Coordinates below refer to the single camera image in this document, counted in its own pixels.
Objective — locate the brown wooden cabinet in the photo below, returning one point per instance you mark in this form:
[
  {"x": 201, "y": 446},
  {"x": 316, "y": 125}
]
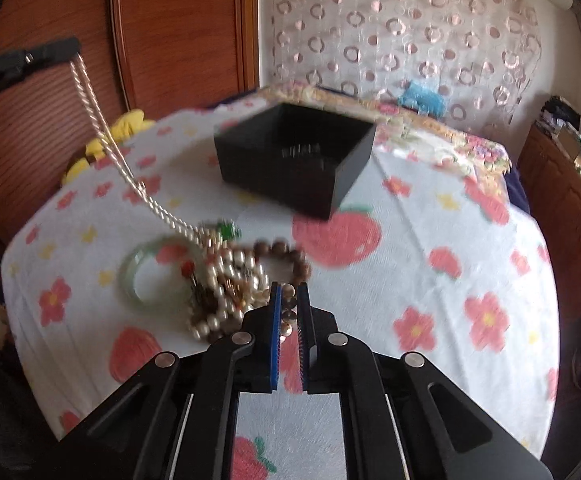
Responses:
[{"x": 560, "y": 220}]

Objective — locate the blue bubble wrap bag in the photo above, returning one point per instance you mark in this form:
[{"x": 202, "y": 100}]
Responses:
[{"x": 423, "y": 96}]

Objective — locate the black square box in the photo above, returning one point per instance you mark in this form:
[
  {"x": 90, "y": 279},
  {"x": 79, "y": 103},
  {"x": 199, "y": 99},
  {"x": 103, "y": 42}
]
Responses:
[{"x": 295, "y": 160}]

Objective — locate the brown wooden wardrobe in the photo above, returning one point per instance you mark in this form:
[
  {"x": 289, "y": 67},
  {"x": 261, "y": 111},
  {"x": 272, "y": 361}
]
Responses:
[{"x": 120, "y": 35}]

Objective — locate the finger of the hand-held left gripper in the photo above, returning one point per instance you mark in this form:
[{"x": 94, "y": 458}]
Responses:
[{"x": 50, "y": 52}]

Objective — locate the dark blue bed sheet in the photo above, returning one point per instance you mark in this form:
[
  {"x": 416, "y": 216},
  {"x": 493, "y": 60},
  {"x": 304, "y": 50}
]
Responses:
[{"x": 517, "y": 187}]

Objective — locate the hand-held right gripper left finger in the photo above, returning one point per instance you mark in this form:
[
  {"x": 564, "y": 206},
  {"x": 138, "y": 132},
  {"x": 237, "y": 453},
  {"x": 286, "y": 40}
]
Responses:
[{"x": 273, "y": 345}]

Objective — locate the yellow plush toy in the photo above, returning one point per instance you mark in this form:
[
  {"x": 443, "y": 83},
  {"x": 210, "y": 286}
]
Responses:
[{"x": 120, "y": 127}]

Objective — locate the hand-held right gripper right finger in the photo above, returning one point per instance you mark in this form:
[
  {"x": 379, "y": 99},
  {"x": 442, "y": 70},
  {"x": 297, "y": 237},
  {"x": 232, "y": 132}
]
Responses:
[{"x": 304, "y": 345}]

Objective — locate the green jade bangle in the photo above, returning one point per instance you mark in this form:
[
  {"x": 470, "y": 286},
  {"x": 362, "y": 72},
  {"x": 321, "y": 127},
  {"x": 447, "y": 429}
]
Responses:
[{"x": 140, "y": 272}]

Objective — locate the strawberry flower print cloth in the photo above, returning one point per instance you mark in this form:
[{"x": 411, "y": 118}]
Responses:
[{"x": 420, "y": 280}]

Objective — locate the circle pattern curtain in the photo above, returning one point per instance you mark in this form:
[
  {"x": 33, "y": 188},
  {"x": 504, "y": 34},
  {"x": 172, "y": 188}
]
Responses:
[{"x": 395, "y": 25}]

